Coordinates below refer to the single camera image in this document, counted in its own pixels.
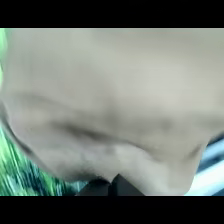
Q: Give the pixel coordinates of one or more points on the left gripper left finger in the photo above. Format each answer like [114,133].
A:
[95,188]

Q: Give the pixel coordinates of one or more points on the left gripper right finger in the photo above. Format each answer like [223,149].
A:
[125,187]

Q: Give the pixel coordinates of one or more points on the beige garment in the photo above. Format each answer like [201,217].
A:
[110,90]

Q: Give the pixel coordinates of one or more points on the silver frame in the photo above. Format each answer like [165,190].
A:
[211,166]

